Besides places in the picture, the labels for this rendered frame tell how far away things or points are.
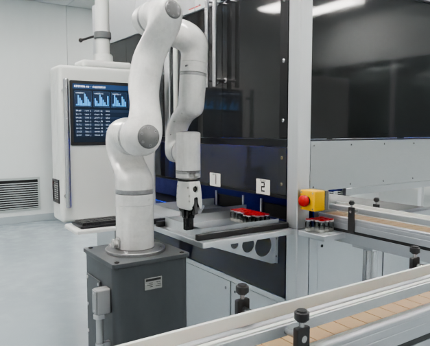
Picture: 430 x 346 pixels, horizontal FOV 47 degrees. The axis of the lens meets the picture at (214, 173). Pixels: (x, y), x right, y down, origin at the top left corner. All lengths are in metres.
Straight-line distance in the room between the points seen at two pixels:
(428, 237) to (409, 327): 0.73
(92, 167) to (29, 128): 4.62
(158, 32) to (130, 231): 0.61
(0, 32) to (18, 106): 0.96
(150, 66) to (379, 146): 1.05
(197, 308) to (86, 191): 0.79
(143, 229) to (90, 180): 0.97
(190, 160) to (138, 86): 0.30
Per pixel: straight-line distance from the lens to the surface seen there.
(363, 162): 2.07
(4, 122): 6.99
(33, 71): 7.11
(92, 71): 2.48
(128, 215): 1.53
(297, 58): 1.82
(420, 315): 0.94
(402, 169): 2.28
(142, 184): 1.52
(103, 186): 2.50
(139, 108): 1.49
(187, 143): 1.62
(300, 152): 1.80
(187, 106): 1.62
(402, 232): 1.67
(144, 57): 1.55
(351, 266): 2.10
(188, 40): 1.65
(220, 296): 2.30
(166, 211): 2.09
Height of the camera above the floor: 1.24
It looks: 5 degrees down
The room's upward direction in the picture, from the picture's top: straight up
